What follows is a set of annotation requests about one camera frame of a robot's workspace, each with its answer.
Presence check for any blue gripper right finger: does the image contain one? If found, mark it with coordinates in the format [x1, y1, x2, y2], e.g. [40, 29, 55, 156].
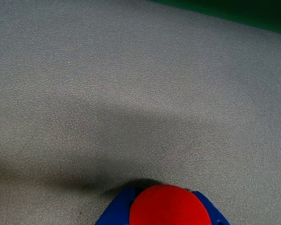
[191, 190, 231, 225]

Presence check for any gray mat with NOWROBO print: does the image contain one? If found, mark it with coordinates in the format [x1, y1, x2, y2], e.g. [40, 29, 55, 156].
[0, 0, 281, 225]

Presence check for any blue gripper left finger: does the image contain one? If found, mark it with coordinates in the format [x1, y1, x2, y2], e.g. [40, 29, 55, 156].
[95, 187, 138, 225]

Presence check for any red ball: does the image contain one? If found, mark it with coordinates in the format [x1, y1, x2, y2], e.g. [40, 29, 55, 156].
[129, 184, 212, 225]

